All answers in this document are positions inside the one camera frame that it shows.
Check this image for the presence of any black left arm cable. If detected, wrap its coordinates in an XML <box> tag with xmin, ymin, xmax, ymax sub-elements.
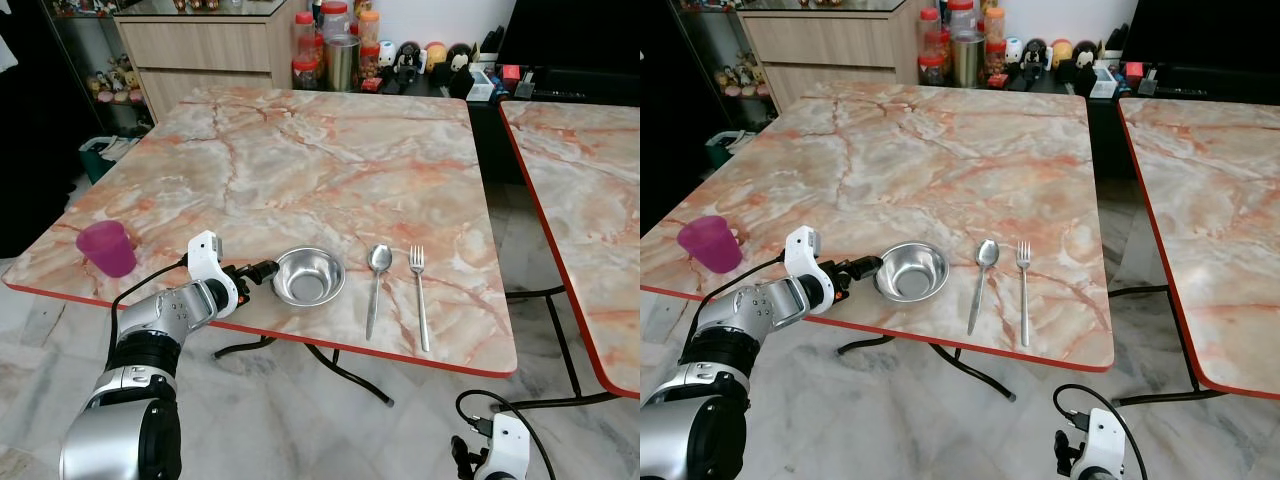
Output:
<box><xmin>686</xmin><ymin>254</ymin><xmax>789</xmax><ymax>346</ymax></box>
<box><xmin>106</xmin><ymin>255</ymin><xmax>193</xmax><ymax>366</ymax></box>

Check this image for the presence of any black metal table frame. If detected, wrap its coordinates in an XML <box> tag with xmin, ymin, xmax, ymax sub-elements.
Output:
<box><xmin>212</xmin><ymin>335</ymin><xmax>396</xmax><ymax>406</ymax></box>
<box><xmin>1108</xmin><ymin>285</ymin><xmax>1226</xmax><ymax>406</ymax></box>
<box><xmin>488</xmin><ymin>285</ymin><xmax>606</xmax><ymax>413</ymax></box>
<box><xmin>835</xmin><ymin>335</ymin><xmax>1016</xmax><ymax>401</ymax></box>

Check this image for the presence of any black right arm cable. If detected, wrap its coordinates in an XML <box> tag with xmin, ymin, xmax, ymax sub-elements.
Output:
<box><xmin>456</xmin><ymin>388</ymin><xmax>557</xmax><ymax>480</ymax></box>
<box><xmin>1052</xmin><ymin>383</ymin><xmax>1149</xmax><ymax>480</ymax></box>

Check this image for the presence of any wooden drawer cabinet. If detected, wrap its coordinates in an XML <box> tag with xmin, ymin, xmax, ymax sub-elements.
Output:
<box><xmin>735</xmin><ymin>0</ymin><xmax>926</xmax><ymax>111</ymax></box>
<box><xmin>115</xmin><ymin>0</ymin><xmax>301</xmax><ymax>121</ymax></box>

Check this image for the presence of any glass display shelf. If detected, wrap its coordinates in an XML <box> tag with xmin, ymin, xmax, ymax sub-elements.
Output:
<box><xmin>670</xmin><ymin>0</ymin><xmax>773</xmax><ymax>101</ymax></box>
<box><xmin>45</xmin><ymin>0</ymin><xmax>151</xmax><ymax>136</ymax></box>

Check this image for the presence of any black television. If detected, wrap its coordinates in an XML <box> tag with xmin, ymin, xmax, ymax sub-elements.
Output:
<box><xmin>497</xmin><ymin>0</ymin><xmax>641</xmax><ymax>76</ymax></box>
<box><xmin>1120</xmin><ymin>0</ymin><xmax>1280</xmax><ymax>71</ymax></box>

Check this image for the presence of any stainless steel bowl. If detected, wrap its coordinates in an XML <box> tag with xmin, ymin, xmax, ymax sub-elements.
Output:
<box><xmin>272</xmin><ymin>247</ymin><xmax>346</xmax><ymax>308</ymax></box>
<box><xmin>874</xmin><ymin>241</ymin><xmax>950</xmax><ymax>303</ymax></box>

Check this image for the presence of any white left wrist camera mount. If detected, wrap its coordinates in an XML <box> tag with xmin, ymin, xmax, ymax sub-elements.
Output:
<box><xmin>188</xmin><ymin>230</ymin><xmax>241</xmax><ymax>319</ymax></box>
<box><xmin>783</xmin><ymin>226</ymin><xmax>836</xmax><ymax>316</ymax></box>

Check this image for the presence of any purple plastic cup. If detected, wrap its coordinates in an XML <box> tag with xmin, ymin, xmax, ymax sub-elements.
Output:
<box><xmin>677</xmin><ymin>215</ymin><xmax>743</xmax><ymax>274</ymax></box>
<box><xmin>76</xmin><ymin>221</ymin><xmax>138</xmax><ymax>279</ymax></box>

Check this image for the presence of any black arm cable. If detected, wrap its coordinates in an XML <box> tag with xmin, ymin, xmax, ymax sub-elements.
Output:
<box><xmin>456</xmin><ymin>388</ymin><xmax>557</xmax><ymax>480</ymax></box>
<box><xmin>1052</xmin><ymin>383</ymin><xmax>1149</xmax><ymax>480</ymax></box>
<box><xmin>686</xmin><ymin>254</ymin><xmax>789</xmax><ymax>346</ymax></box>
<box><xmin>106</xmin><ymin>255</ymin><xmax>193</xmax><ymax>366</ymax></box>

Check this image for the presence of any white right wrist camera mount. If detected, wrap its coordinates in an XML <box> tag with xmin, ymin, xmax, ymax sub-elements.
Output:
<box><xmin>1085</xmin><ymin>407</ymin><xmax>1126</xmax><ymax>480</ymax></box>
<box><xmin>485</xmin><ymin>413</ymin><xmax>531</xmax><ymax>480</ymax></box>

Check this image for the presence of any green plastic basket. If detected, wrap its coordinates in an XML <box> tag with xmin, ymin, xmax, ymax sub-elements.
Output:
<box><xmin>80</xmin><ymin>135</ymin><xmax>141</xmax><ymax>186</ymax></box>
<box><xmin>705</xmin><ymin>130</ymin><xmax>761</xmax><ymax>171</ymax></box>

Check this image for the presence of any stainless steel spoon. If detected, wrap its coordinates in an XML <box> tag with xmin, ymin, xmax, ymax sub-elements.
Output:
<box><xmin>966</xmin><ymin>239</ymin><xmax>1001</xmax><ymax>337</ymax></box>
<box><xmin>364</xmin><ymin>244</ymin><xmax>394</xmax><ymax>342</ymax></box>

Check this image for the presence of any stainless steel tumbler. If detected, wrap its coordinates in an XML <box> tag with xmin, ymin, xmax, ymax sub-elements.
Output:
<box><xmin>950</xmin><ymin>32</ymin><xmax>986</xmax><ymax>89</ymax></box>
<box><xmin>325</xmin><ymin>35</ymin><xmax>361</xmax><ymax>93</ymax></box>

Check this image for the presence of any stainless steel fork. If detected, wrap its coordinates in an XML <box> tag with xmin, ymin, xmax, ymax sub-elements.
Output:
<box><xmin>409</xmin><ymin>245</ymin><xmax>432</xmax><ymax>353</ymax></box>
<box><xmin>1015</xmin><ymin>240</ymin><xmax>1032</xmax><ymax>348</ymax></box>

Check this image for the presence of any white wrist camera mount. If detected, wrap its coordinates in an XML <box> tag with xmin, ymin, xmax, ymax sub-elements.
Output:
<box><xmin>188</xmin><ymin>230</ymin><xmax>241</xmax><ymax>319</ymax></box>
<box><xmin>783</xmin><ymin>226</ymin><xmax>836</xmax><ymax>316</ymax></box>
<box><xmin>1085</xmin><ymin>407</ymin><xmax>1126</xmax><ymax>480</ymax></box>
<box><xmin>485</xmin><ymin>413</ymin><xmax>531</xmax><ymax>480</ymax></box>

